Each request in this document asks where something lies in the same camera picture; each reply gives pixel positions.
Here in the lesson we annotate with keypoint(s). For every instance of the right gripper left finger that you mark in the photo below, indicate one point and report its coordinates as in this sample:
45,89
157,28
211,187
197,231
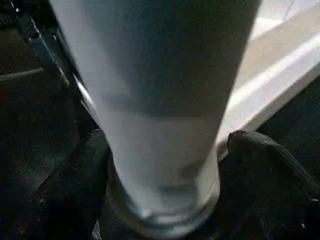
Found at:
75,195

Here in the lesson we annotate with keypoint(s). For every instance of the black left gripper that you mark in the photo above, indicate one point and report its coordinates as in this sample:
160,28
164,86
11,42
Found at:
32,27

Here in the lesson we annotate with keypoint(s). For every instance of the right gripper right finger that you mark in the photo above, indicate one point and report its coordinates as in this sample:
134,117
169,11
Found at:
262,195

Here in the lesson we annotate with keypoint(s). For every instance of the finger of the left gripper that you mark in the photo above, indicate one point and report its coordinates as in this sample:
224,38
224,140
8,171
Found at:
72,100

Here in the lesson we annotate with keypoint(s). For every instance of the white plastic table leg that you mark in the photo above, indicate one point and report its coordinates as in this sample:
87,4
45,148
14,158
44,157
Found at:
155,100

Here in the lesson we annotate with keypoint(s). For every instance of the white plastic table top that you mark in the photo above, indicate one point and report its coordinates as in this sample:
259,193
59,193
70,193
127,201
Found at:
270,75

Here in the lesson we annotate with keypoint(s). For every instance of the black work mat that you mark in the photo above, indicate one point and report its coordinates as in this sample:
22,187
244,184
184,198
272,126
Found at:
25,125

